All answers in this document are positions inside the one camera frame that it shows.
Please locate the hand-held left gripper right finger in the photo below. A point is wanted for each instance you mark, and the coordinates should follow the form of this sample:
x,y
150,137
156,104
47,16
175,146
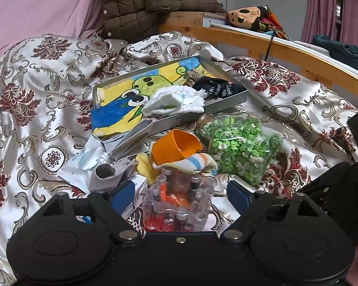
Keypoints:
x,y
237,195

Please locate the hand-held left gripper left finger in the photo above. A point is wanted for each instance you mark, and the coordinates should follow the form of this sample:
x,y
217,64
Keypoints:
x,y
122,193

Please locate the white face mask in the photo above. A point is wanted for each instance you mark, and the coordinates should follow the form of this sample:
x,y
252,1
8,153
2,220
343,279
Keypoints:
x,y
89,152

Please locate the clear ribbed plastic jar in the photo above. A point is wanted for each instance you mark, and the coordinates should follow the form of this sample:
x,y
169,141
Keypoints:
x,y
179,202

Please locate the cartoon print tin box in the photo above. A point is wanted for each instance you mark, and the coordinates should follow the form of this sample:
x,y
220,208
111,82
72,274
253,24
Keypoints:
x,y
119,113

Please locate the black sock with label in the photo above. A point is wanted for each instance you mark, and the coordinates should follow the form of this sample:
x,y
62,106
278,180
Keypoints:
x,y
214,89

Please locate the tissue pack with blue label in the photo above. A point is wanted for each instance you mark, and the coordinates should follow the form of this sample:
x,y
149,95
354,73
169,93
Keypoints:
x,y
135,196

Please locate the grey cloth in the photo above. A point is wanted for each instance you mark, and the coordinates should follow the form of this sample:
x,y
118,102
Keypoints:
x,y
104,172

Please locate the yellow cloth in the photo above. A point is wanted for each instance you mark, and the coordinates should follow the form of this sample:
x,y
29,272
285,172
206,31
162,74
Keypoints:
x,y
144,166

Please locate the clear jar of green stars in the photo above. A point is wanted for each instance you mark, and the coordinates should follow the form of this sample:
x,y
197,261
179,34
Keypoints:
x,y
241,149

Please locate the striped sock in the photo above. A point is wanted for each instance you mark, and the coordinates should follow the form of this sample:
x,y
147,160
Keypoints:
x,y
197,162

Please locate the grey foil packet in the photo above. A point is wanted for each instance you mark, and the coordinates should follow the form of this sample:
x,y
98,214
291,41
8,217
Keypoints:
x,y
131,141

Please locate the orange cup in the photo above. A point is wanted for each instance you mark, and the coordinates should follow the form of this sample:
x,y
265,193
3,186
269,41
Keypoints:
x,y
173,147

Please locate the floral satin blanket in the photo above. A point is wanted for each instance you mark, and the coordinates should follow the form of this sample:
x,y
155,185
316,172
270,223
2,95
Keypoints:
x,y
32,110

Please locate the dark teal cloth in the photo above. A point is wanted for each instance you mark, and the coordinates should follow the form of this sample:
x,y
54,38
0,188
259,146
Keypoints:
x,y
340,50

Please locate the white panel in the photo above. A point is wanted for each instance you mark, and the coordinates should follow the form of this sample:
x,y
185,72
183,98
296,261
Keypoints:
x,y
304,46

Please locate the plush toy with brown face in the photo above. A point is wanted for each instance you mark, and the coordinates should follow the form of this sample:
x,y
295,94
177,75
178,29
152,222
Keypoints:
x,y
271,25

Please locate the light wooden box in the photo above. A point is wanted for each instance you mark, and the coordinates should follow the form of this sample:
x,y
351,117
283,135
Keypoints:
x,y
182,19

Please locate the pink curtain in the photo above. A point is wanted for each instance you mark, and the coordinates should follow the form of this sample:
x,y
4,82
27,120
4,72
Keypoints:
x,y
319,6

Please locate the brown puffer jacket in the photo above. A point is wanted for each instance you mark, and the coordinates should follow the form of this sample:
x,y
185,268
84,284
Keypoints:
x,y
131,6

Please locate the pink bed sheet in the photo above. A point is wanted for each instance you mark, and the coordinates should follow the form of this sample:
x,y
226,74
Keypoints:
x,y
32,6

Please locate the wooden bed frame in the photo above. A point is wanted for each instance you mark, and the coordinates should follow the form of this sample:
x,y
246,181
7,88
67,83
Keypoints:
x,y
316,65

